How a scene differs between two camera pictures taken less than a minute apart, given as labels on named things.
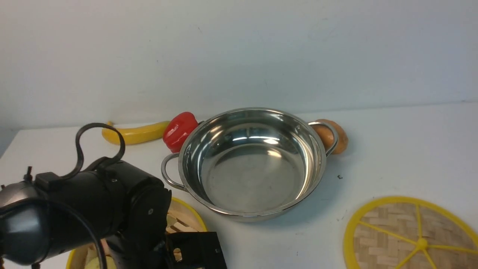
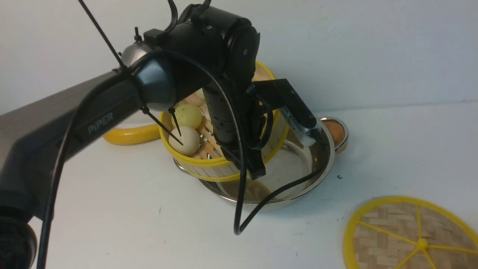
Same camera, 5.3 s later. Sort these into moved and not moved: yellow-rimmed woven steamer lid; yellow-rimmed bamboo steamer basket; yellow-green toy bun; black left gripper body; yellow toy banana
Moved: yellow-green toy bun; yellow-rimmed bamboo steamer basket; black left gripper body
Not moved: yellow-rimmed woven steamer lid; yellow toy banana
